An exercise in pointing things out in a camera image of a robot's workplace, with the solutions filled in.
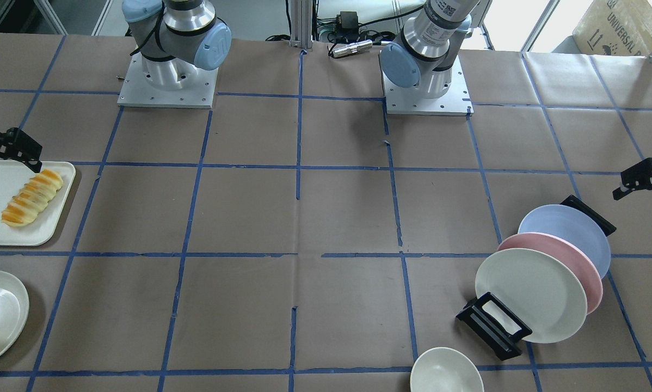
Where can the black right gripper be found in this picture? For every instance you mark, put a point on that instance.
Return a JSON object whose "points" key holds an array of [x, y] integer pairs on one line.
{"points": [[6, 144]]}

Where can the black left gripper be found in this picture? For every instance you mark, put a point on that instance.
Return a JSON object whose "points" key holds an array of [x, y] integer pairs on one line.
{"points": [[645, 175]]}

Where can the orange striped bread roll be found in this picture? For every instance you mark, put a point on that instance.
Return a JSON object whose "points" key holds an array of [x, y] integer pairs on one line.
{"points": [[32, 198]]}

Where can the blue plate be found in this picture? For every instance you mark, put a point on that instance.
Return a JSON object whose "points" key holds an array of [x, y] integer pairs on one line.
{"points": [[574, 227]]}

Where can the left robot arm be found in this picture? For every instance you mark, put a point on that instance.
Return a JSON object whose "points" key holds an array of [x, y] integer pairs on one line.
{"points": [[506, 133]]}

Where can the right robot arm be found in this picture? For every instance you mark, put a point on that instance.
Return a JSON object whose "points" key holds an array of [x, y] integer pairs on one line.
{"points": [[180, 46]]}

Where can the pink plate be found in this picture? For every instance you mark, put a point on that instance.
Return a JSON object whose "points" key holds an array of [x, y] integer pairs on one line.
{"points": [[569, 255]]}

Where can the white plate in rack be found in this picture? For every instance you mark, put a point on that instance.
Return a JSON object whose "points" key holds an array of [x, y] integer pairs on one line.
{"points": [[538, 289]]}

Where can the cream round plate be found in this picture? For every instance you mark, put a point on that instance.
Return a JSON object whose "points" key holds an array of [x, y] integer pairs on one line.
{"points": [[14, 307]]}

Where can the cardboard box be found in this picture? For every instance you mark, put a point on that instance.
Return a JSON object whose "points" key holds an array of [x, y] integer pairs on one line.
{"points": [[615, 28]]}

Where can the black dish rack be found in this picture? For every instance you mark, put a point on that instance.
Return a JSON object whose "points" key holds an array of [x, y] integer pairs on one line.
{"points": [[497, 326]]}

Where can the cream bowl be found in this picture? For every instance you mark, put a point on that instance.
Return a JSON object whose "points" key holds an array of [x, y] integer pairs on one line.
{"points": [[444, 369]]}

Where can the silver metal cylinder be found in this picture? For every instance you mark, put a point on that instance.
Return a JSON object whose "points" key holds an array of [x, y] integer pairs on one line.
{"points": [[350, 49]]}

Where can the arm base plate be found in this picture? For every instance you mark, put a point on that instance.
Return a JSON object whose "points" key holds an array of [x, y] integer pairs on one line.
{"points": [[439, 93], [171, 84]]}

